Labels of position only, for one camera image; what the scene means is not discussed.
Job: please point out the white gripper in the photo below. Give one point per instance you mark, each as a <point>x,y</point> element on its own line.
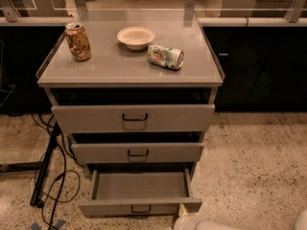
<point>186,223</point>

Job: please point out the grey bottom drawer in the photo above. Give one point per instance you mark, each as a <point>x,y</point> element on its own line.
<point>153,191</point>

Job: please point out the grey drawer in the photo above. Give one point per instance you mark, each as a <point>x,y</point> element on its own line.
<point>133,118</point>
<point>137,147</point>
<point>153,191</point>

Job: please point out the grey middle drawer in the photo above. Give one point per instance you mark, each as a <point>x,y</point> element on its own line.
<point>137,147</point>

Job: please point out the grey top drawer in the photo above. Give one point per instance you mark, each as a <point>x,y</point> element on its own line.
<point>133,118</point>

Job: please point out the grey drawer cabinet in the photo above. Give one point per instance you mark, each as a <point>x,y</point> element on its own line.
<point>117,75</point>

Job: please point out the black metal floor stand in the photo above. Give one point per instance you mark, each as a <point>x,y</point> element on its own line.
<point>41,166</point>

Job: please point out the lying green white can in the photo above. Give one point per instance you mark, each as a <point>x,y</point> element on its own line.
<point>166,57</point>

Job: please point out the white paper bowl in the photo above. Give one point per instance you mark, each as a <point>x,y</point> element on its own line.
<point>136,38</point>

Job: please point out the upright orange soda can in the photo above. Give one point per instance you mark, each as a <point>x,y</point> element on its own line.
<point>78,42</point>

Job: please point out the dark low cabinet wall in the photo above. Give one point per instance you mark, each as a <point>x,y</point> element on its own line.
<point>265,68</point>

